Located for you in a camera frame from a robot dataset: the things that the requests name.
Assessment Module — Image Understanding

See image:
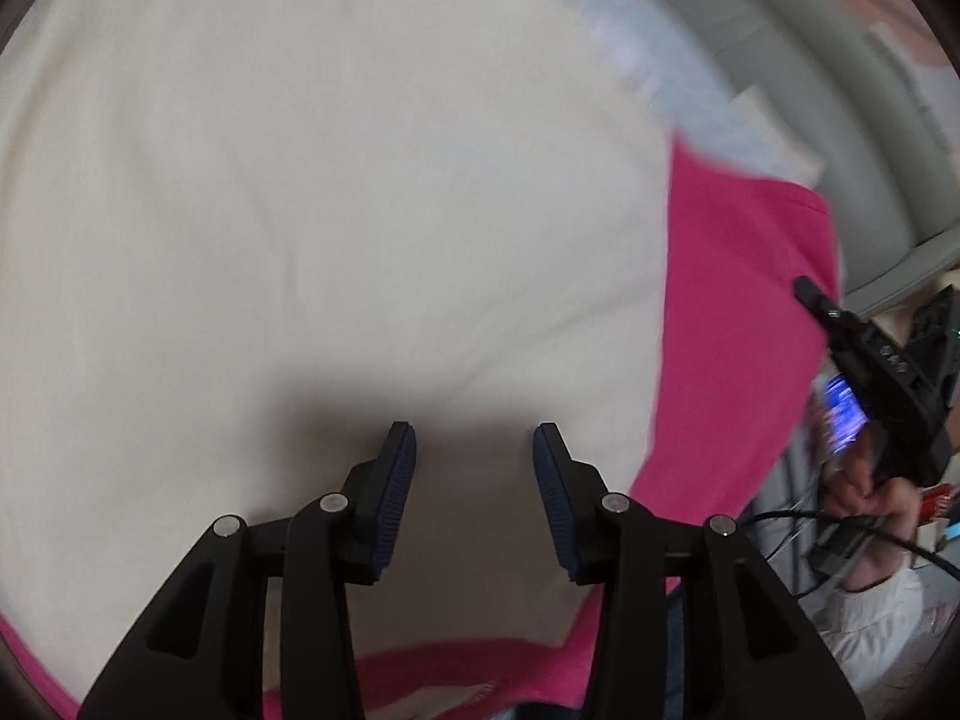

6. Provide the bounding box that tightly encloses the person's right hand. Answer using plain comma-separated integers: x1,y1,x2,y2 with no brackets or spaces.
825,424,925,593

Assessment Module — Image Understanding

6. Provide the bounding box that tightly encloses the blue checkered cartoon blanket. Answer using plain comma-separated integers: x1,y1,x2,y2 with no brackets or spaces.
487,0,826,188

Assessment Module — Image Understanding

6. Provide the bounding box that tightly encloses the cream and pink shirt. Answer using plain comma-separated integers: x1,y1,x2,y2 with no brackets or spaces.
0,0,841,720

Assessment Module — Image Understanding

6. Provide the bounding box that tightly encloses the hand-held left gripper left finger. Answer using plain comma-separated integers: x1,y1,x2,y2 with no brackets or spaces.
79,420,417,720

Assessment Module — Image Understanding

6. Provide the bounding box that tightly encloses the black cable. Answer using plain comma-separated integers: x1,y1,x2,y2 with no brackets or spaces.
739,510,960,586

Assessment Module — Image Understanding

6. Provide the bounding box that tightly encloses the grey upholstered headboard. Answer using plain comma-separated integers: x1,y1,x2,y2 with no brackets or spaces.
622,0,960,316

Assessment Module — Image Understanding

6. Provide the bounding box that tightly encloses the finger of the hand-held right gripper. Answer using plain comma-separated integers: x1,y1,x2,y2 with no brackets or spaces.
793,276,852,338
821,375,871,458

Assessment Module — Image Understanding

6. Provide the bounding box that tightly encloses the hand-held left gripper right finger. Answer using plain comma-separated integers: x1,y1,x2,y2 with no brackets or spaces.
532,422,863,720

